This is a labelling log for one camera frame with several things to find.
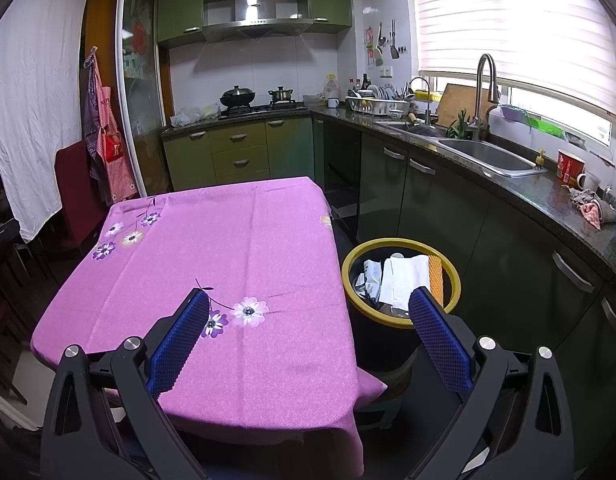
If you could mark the crumpled dish rag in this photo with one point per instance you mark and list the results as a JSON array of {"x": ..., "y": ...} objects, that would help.
[{"x": 593, "y": 207}]

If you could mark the green upper kitchen cabinets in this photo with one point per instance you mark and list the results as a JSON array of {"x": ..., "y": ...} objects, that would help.
[{"x": 180, "y": 10}]

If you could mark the black gas stove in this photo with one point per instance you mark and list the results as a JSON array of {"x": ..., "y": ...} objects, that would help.
[{"x": 263, "y": 108}]

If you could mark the black yellow-rimmed trash bin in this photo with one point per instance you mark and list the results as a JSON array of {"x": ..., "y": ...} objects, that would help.
[{"x": 350, "y": 285}]

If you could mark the dark red chair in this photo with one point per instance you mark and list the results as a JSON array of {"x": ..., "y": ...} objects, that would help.
[{"x": 78, "y": 195}]

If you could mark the small steel faucet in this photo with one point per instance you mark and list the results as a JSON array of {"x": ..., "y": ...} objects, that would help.
[{"x": 427, "y": 102}]

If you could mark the dark green lower cabinets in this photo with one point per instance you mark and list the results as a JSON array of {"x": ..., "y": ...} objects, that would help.
[{"x": 488, "y": 230}]

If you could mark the wooden cutting board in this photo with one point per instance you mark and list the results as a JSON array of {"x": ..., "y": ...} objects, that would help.
[{"x": 460, "y": 105}]

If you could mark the yellow sponge holder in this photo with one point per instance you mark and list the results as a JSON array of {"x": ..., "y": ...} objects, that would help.
[{"x": 427, "y": 96}]

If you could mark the pink floral tablecloth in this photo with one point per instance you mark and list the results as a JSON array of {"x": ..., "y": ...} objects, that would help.
[{"x": 228, "y": 260}]

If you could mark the glass sliding door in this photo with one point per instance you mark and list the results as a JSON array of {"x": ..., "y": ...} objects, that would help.
[{"x": 143, "y": 85}]

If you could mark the purple plastic basket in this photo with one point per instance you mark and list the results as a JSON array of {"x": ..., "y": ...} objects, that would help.
[{"x": 513, "y": 114}]

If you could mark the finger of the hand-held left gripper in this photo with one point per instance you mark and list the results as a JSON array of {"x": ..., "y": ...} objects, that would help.
[{"x": 0, "y": 231}]

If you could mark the dish rack with dishes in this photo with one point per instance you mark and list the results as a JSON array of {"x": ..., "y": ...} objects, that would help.
[{"x": 378, "y": 105}]

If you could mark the steel kitchen sink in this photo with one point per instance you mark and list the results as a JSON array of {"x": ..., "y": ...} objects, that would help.
[{"x": 488, "y": 157}]

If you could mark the green plastic tray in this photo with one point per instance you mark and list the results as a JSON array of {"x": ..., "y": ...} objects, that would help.
[{"x": 545, "y": 126}]

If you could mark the green plant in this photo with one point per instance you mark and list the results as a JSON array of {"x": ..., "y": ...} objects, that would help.
[{"x": 458, "y": 127}]

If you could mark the white tissue paper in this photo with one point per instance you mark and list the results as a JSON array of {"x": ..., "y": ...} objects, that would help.
[{"x": 403, "y": 280}]

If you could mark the white curtain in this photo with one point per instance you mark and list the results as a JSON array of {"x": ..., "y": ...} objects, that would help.
[{"x": 33, "y": 110}]

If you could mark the light green lower cabinets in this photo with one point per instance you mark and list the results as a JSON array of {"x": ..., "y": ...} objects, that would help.
[{"x": 238, "y": 155}]

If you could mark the pink checked apron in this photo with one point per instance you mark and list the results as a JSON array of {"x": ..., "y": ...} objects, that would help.
[{"x": 110, "y": 150}]

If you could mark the plastic bags on counter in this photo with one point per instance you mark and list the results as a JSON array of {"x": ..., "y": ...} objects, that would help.
[{"x": 193, "y": 117}]

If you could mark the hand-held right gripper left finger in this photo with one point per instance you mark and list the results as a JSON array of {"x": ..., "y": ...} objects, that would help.
[{"x": 180, "y": 340}]

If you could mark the white window blind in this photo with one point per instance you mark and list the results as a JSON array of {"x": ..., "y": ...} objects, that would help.
[{"x": 513, "y": 25}]

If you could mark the steel pot with lid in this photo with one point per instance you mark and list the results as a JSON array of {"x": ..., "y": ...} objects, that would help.
[{"x": 280, "y": 95}]

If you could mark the hanging kitchen utensils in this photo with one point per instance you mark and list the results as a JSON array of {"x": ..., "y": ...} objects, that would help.
[{"x": 383, "y": 45}]

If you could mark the orange foam net sleeve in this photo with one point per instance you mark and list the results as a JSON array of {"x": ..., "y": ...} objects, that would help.
[{"x": 435, "y": 275}]

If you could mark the black wok with lid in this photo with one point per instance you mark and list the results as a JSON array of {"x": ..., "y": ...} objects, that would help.
[{"x": 238, "y": 97}]

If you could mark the tall steel faucet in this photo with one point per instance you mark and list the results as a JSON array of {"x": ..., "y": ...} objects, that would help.
[{"x": 490, "y": 80}]

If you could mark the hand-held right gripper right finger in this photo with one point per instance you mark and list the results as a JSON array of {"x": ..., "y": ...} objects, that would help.
[{"x": 440, "y": 340}]

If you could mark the yellow cooking oil bottle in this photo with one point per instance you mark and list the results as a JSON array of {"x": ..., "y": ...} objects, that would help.
[{"x": 331, "y": 87}]

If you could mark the steel range hood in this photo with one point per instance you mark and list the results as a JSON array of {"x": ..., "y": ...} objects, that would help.
[{"x": 258, "y": 25}]

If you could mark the red mug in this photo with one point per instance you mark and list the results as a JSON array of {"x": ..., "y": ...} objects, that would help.
[{"x": 570, "y": 167}]

